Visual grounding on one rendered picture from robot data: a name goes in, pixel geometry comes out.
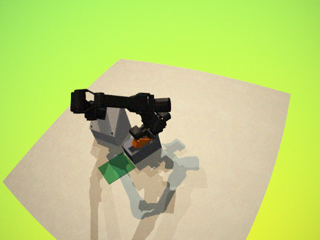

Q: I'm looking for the orange l-shaped part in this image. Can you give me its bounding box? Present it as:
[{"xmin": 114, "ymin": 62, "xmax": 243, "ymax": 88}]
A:
[{"xmin": 132, "ymin": 136, "xmax": 153, "ymax": 148}]

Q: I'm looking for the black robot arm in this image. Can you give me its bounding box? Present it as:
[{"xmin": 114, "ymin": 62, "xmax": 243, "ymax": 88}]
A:
[{"xmin": 70, "ymin": 88, "xmax": 171, "ymax": 135}]

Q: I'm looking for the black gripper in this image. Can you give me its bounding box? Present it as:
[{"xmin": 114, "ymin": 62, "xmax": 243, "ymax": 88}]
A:
[{"xmin": 129, "ymin": 112, "xmax": 171, "ymax": 140}]

